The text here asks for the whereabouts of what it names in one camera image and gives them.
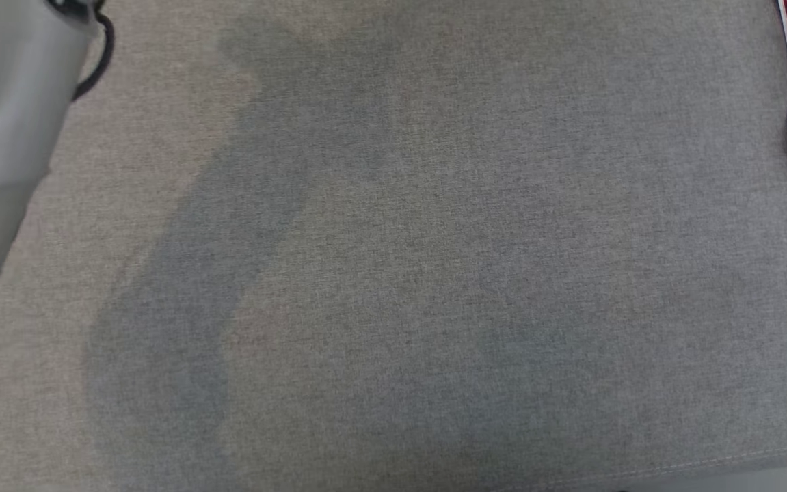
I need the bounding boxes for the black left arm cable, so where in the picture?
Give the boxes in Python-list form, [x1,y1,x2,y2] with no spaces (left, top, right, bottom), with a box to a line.
[48,0,116,103]

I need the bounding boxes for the grey fabric sofa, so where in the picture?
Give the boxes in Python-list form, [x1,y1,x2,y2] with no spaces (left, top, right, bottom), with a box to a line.
[0,0,787,492]

